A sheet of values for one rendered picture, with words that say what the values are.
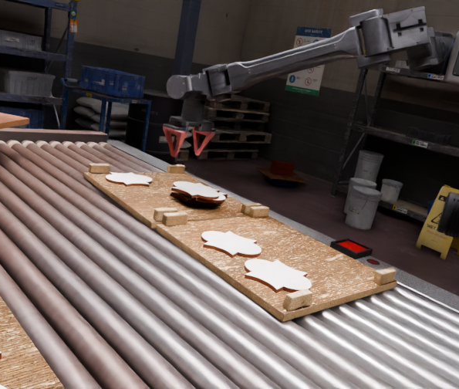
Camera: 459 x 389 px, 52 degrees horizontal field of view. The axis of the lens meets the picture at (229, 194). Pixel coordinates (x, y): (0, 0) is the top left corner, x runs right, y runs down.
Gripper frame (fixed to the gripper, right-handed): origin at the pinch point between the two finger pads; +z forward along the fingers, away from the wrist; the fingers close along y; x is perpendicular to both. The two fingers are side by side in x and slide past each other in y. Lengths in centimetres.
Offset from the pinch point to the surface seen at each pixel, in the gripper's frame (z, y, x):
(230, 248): 11.2, -18.1, -31.2
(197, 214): 12.4, -6.5, -12.3
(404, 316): 13, -8, -66
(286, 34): -75, 530, 292
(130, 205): 12.7, -17.5, 0.0
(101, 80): 15, 189, 269
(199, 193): 8.3, -2.7, -8.9
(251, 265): 11.0, -21.6, -38.9
